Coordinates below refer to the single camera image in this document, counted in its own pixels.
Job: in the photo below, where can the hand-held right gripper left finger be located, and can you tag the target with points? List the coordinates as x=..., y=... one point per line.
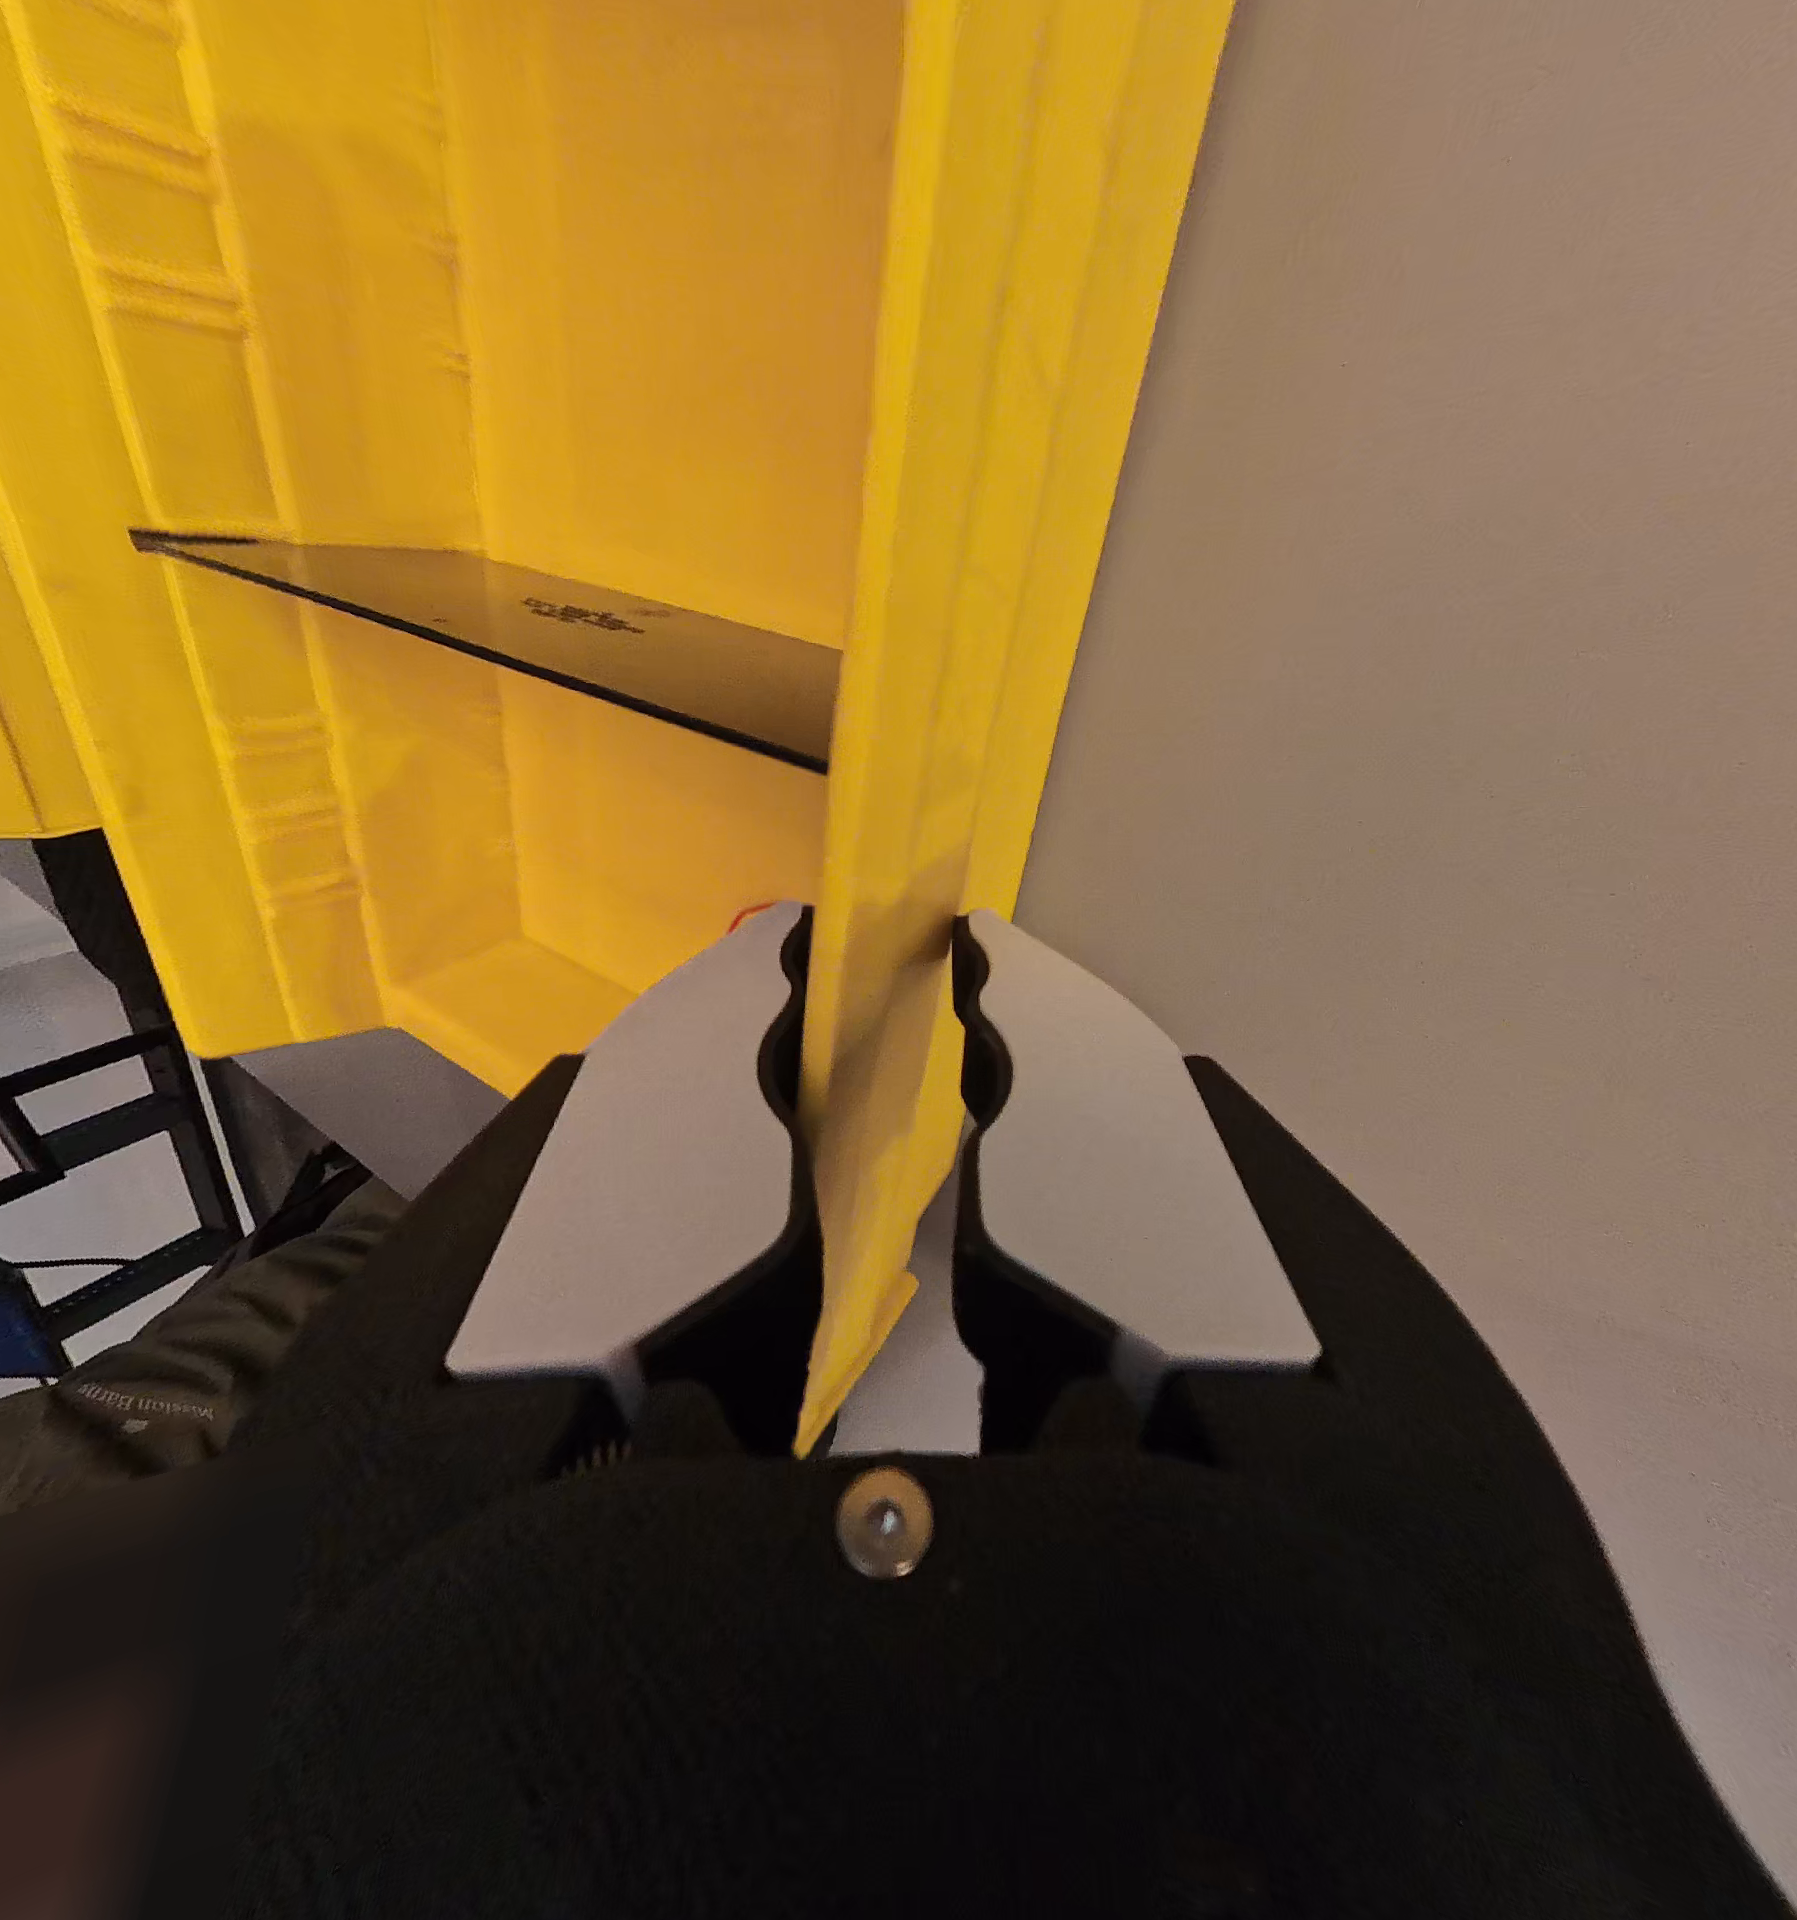
x=643, y=1185

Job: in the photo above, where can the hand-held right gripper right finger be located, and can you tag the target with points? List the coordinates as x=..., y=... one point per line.
x=1123, y=1185

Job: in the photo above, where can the yellow plastic bin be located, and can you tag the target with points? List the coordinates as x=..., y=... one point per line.
x=659, y=300

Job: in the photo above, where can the person's olive jacket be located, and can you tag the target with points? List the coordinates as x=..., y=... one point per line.
x=163, y=1395

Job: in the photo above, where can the black bin divider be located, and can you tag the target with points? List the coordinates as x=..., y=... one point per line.
x=613, y=653

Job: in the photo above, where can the black metal frame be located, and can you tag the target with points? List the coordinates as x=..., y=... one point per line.
x=134, y=961

